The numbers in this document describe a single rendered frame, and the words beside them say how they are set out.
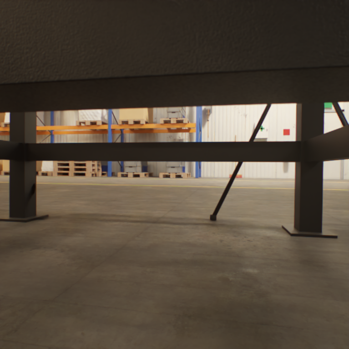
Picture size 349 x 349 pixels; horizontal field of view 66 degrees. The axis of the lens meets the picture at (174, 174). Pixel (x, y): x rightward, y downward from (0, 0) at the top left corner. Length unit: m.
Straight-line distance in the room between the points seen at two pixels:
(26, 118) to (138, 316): 1.07
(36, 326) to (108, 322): 0.10
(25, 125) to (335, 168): 9.13
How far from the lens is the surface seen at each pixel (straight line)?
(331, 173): 9.67
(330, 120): 9.79
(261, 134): 9.14
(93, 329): 0.45
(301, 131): 1.07
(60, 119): 11.11
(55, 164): 8.83
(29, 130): 1.37
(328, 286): 0.65
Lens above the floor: 0.23
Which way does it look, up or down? 1 degrees down
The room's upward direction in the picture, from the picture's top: 1 degrees clockwise
